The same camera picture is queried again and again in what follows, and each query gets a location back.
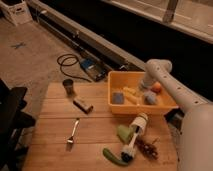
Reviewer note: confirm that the yellow plastic tray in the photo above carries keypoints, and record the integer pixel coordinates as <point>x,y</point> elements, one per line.
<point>117,80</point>

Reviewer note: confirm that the blue power device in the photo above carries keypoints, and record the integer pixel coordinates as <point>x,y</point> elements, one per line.
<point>94,71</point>

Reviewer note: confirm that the white dish brush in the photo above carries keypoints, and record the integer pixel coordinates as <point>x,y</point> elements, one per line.
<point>138,125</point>

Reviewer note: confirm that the metal cup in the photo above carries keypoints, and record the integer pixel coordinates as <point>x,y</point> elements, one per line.
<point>68,85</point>

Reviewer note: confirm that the wooden table board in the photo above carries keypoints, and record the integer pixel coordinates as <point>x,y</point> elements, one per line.
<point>49,150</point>

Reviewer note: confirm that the small brown box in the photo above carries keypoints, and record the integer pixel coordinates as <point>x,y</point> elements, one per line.
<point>82,105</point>

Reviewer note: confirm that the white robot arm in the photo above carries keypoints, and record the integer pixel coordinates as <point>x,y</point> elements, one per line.
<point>196,140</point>

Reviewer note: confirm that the white cardboard box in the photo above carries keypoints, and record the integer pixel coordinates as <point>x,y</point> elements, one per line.
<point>17,14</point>

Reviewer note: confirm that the black chair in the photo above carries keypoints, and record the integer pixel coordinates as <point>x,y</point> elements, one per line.
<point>12,121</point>

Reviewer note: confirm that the dark grape bunch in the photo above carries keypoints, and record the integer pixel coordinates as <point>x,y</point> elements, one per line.
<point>147,149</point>

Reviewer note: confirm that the silver fork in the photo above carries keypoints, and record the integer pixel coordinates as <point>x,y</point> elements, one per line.
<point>70,140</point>

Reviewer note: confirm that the green cucumber toy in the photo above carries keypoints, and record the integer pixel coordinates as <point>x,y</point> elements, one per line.
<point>111,157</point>

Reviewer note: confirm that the blue sponge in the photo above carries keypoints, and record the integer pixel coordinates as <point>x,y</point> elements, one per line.
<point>117,98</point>

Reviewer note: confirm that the orange fruit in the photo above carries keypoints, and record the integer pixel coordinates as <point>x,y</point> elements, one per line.
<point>156,87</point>

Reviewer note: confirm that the grey blue cloth toy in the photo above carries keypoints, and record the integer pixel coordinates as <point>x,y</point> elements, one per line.
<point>150,97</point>

